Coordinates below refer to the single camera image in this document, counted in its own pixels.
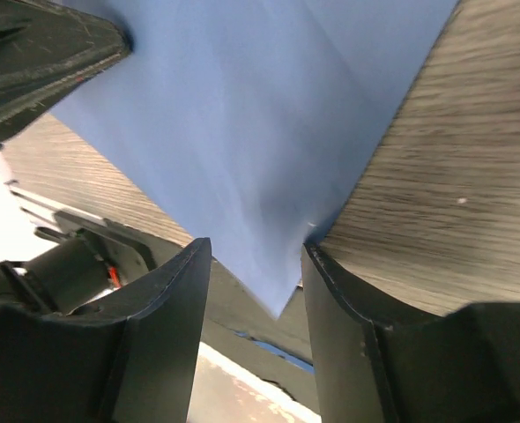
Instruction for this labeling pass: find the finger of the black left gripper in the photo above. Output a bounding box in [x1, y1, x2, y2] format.
[0, 1, 130, 144]

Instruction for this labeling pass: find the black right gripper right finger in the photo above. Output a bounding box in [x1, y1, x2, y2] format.
[301, 243, 520, 422]

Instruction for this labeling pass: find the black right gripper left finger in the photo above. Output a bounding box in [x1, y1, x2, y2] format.
[0, 238, 212, 422]

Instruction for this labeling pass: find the large blue wrapping paper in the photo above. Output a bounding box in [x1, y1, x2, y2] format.
[53, 1, 456, 316]

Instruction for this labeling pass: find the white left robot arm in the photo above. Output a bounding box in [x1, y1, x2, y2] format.
[0, 1, 195, 315]

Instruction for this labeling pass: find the aluminium frame rail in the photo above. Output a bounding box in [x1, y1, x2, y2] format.
[5, 180, 106, 229]

